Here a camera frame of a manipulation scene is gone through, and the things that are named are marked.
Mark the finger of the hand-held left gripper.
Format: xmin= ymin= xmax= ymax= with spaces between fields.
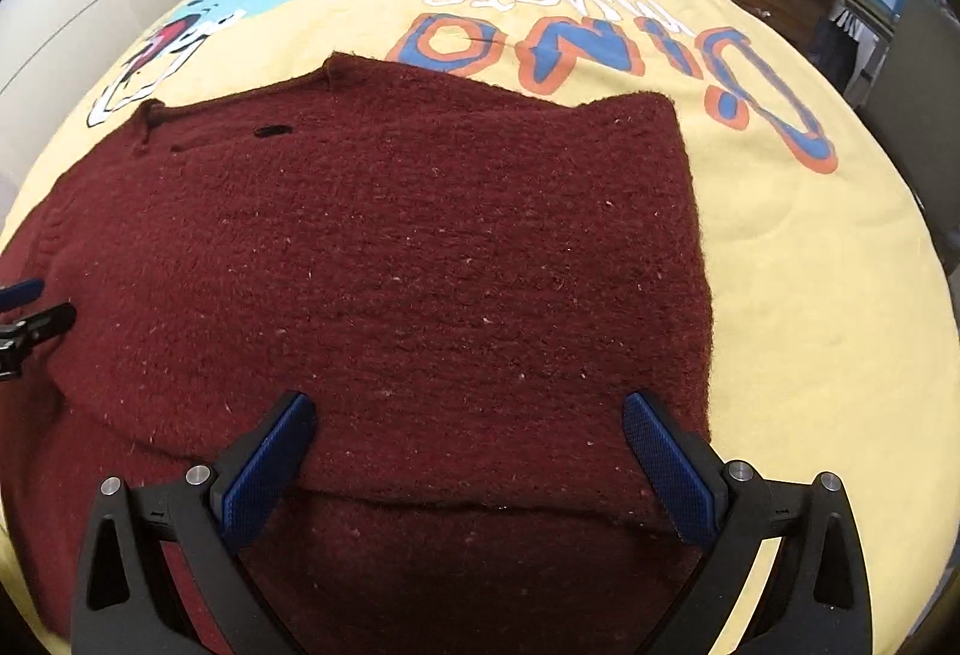
xmin=0 ymin=302 xmax=77 ymax=386
xmin=0 ymin=278 xmax=44 ymax=313

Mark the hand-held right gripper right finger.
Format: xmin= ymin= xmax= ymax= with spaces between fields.
xmin=622 ymin=391 xmax=875 ymax=655

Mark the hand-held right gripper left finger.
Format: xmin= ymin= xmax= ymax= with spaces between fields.
xmin=71 ymin=391 xmax=317 ymax=655

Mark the black bag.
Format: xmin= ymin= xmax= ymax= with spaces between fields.
xmin=806 ymin=14 xmax=865 ymax=92

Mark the grey chair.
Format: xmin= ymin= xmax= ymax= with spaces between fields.
xmin=855 ymin=0 xmax=960 ymax=191

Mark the maroon knitted sweater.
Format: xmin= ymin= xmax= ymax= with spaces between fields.
xmin=0 ymin=51 xmax=713 ymax=655

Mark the yellow printed blanket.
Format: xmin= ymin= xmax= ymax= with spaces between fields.
xmin=0 ymin=0 xmax=947 ymax=655

